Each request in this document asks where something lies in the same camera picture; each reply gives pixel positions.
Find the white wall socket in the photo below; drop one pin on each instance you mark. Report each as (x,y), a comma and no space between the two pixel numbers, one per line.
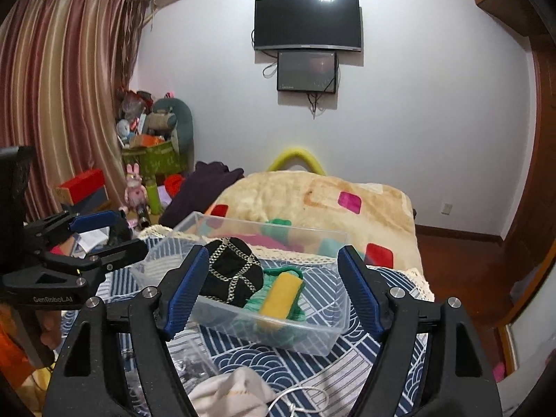
(446,207)

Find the white sock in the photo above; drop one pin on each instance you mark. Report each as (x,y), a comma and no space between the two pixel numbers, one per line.
(234,393)

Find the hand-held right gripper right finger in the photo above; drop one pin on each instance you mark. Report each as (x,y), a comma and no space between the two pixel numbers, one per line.
(358,286)

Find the black wall television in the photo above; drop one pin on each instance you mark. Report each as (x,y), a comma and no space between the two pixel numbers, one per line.
(308,21)

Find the small black monitor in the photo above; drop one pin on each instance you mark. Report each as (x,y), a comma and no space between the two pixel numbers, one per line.
(306,71)

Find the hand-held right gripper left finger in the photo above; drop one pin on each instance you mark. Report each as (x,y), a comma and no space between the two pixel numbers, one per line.
(186,286)

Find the yellow foam tube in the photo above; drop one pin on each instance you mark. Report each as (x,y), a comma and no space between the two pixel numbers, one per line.
(295,153)

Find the white and blue plush toy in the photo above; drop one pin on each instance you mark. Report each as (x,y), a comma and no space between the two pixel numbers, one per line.
(123,129)

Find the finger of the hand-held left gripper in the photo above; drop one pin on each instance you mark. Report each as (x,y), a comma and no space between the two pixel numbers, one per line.
(93,220)
(121,254)

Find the wooden overhead cabinet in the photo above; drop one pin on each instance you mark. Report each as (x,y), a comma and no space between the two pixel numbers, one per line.
(508,0)

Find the wooden door frame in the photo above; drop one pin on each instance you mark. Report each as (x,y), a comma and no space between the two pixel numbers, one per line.
(538,182)

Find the yellow and green socks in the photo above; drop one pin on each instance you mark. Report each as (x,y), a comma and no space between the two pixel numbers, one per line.
(253,305)

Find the red shoe box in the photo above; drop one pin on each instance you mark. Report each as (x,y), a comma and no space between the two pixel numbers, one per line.
(80,184)

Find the grey-green plush toy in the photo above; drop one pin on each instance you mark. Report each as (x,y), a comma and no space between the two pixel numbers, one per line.
(182,121)

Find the person's left hand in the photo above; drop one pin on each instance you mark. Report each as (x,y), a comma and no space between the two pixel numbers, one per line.
(48,330)

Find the clear plastic storage bin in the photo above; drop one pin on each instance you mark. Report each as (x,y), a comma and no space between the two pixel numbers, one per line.
(304,236)
(312,339)

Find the green bottle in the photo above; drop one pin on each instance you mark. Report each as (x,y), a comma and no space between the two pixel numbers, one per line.
(153,200)

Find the beige plush blanket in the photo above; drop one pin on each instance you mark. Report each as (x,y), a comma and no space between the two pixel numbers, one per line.
(282,191)

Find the dark purple cloth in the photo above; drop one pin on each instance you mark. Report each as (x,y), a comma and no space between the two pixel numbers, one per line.
(195,191)

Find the striped brown curtain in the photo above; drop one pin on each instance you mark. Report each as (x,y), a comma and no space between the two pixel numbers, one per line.
(65,87)

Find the red cloth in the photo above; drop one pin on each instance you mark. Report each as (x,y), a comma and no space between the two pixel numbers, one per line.
(174,183)

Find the blue wave-patterned blanket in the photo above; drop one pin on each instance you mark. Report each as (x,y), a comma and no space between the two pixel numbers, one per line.
(339,382)

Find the dark glass bottle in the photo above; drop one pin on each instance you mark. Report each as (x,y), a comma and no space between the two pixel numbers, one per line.
(143,215)

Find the clear plastic bag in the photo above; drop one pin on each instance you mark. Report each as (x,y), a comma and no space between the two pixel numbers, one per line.
(195,362)

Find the yellow sponge roll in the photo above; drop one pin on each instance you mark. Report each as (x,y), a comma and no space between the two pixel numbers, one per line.
(280,295)

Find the green storage box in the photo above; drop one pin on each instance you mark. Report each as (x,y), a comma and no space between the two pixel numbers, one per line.
(156,160)

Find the pink bunny toy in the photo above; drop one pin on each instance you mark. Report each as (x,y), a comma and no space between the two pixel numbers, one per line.
(135,191)

